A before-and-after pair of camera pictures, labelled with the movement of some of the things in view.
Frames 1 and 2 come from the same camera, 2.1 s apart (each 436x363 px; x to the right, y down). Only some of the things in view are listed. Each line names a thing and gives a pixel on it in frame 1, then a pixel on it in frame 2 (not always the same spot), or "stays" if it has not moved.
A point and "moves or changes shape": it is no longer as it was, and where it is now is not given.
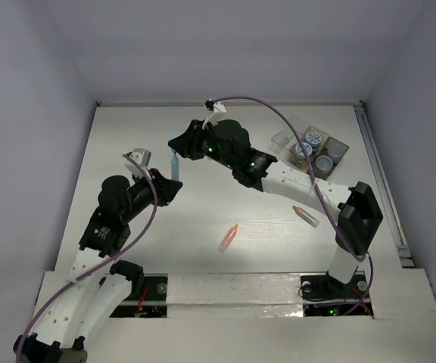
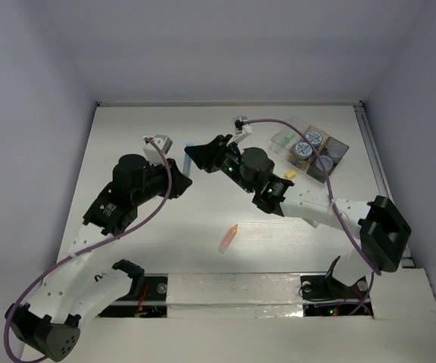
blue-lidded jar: x=299 y=152 stays
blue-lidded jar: x=313 y=138 stays
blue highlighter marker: x=175 y=167 moves or changes shape
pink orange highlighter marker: x=228 y=239 stays
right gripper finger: x=185 y=144 to x=207 y=156
